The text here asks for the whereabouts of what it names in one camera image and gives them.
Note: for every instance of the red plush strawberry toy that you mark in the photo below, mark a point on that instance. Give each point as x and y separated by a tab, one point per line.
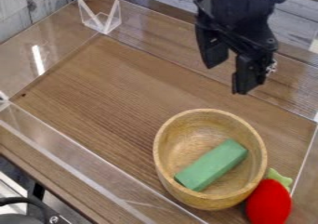
268	203

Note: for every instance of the clear acrylic tray wall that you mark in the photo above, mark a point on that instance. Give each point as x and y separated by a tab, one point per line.
104	193

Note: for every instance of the green rectangular block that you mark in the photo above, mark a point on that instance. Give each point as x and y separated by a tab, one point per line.
211	166

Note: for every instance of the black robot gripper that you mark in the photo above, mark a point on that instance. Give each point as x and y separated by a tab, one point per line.
234	25

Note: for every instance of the brown wooden bowl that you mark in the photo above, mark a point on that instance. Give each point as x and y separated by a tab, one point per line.
190	134

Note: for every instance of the clear acrylic corner bracket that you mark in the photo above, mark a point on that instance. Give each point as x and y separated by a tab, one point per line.
100	22

